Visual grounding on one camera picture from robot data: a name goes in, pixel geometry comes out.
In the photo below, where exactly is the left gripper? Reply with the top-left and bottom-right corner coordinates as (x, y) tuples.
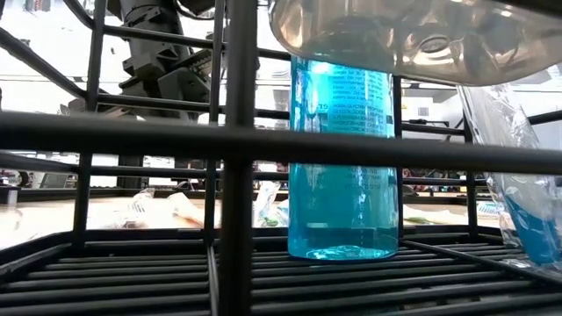
(118, 47), (213, 122)

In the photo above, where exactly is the black wire rack organizer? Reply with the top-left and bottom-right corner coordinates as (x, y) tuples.
(0, 0), (562, 316)

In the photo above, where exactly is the orange toothbrush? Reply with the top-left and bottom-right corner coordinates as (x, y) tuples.
(169, 191), (207, 226)

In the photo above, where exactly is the blue mouthwash bottle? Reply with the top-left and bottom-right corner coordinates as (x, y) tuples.
(287, 56), (400, 262)

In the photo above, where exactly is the white-green toothbrush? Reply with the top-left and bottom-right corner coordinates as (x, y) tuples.
(402, 205), (467, 226)

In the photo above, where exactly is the bagged blue bottle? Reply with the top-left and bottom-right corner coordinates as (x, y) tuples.
(456, 83), (562, 272)

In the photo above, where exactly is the white pillar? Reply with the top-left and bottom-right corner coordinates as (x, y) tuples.
(90, 152), (119, 166)

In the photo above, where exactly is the black cabinet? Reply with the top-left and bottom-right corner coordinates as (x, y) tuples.
(117, 154), (145, 190)

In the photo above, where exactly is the purple toothbrush in clear wrap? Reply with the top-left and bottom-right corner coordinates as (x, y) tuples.
(122, 187), (155, 230)

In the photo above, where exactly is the clear plastic container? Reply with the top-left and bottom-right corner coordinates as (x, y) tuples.
(268, 0), (562, 88)

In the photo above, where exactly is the blue toothbrush in clear wrap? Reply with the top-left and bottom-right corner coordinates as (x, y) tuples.
(476, 200), (501, 217)

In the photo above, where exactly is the silver ventilation duct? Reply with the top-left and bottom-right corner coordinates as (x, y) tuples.
(258, 56), (291, 81)

